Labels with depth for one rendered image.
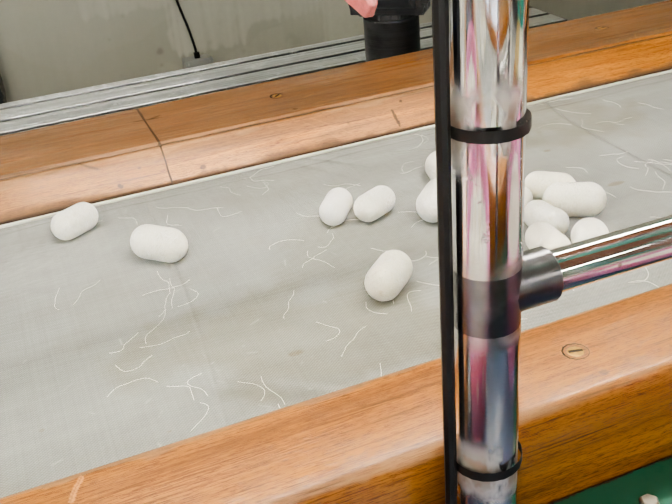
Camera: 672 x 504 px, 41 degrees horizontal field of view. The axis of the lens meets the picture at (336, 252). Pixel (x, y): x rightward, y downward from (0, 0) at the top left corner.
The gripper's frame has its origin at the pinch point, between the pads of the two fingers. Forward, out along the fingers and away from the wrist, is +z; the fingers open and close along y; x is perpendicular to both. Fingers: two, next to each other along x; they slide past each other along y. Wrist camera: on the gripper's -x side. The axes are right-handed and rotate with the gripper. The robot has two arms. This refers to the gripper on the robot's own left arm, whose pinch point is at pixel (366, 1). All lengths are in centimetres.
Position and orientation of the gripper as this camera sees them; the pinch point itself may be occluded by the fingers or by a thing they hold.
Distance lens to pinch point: 61.0
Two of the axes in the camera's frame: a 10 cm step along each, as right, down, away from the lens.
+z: 3.4, 8.9, -3.2
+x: -1.8, 3.9, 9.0
